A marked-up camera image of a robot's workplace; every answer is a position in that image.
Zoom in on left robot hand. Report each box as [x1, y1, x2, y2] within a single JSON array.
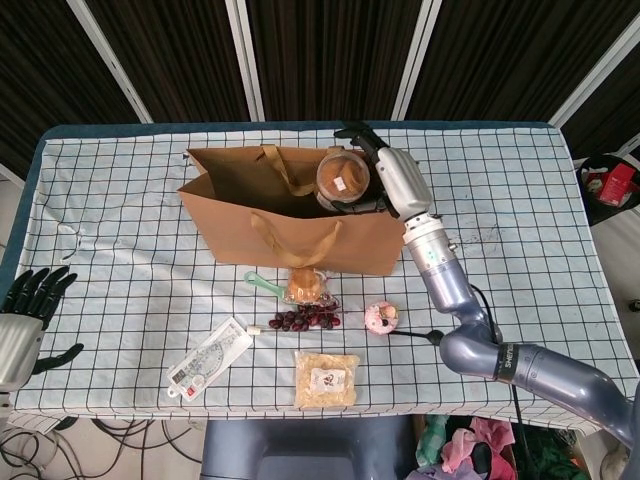
[[0, 266, 85, 389]]

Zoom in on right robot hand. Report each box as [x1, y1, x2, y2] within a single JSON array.
[[318, 119, 434, 221]]

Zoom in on clear round cookie jar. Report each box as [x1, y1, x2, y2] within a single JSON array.
[[315, 148, 372, 201]]

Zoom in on pink strawberry cake toy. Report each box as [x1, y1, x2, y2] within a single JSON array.
[[363, 299, 402, 335]]

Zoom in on bread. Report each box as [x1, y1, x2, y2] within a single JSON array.
[[285, 267, 336, 306]]

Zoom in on red grape bunch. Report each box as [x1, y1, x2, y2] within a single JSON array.
[[267, 304, 346, 333]]

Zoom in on green brush white bristles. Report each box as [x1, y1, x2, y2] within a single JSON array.
[[243, 270, 291, 301]]

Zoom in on clear bag yellow flakes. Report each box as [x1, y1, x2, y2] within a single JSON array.
[[293, 349, 362, 409]]

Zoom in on brown paper bag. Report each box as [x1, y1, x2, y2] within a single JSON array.
[[177, 143, 406, 277]]

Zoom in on white black checkered tablecloth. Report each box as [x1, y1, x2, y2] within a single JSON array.
[[0, 127, 619, 431]]

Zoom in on black plastic spoon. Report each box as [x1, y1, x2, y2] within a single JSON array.
[[394, 328, 444, 346]]

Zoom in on ruler set clear package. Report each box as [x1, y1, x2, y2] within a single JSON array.
[[167, 315, 254, 401]]

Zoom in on black trash bin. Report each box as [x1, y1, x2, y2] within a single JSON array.
[[574, 153, 640, 229]]

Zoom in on red box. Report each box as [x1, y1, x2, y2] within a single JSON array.
[[597, 162, 637, 206]]

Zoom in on mint green cloth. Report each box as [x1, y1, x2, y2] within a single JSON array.
[[417, 413, 450, 464]]

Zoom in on pink cloth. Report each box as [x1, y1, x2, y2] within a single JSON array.
[[442, 417, 516, 474]]

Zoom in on grey blue robot torso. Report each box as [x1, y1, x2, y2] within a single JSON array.
[[202, 418, 419, 480]]

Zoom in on purple cloth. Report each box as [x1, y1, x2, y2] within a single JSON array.
[[405, 462, 454, 480]]

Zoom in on dark green cloth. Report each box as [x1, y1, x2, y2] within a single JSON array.
[[514, 424, 594, 480]]

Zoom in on white partition post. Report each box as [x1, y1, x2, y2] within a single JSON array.
[[67, 0, 154, 124], [223, 0, 266, 122], [547, 9, 640, 129], [389, 0, 444, 121]]

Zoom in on black floor cable tangle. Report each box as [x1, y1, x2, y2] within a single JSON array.
[[0, 414, 206, 480]]

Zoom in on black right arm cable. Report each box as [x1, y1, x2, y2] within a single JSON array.
[[469, 284, 527, 451]]

